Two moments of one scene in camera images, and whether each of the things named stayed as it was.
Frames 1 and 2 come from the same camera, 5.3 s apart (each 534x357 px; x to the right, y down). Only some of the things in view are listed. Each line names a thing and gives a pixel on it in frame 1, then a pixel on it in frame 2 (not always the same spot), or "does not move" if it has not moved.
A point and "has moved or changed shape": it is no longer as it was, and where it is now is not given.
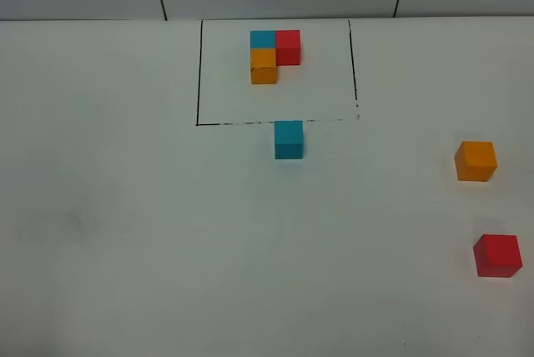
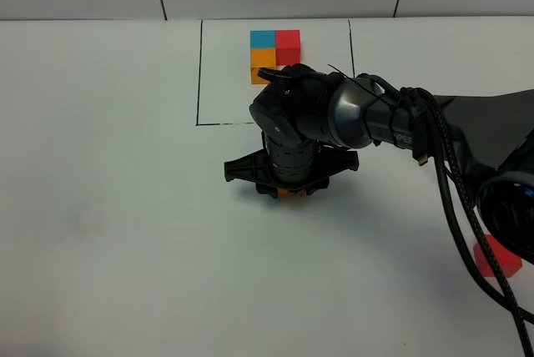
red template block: x=288 y=47 does not move
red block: x=497 y=255 does not move
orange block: x=475 y=161 has moved or changed shape
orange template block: x=263 y=67 does not move
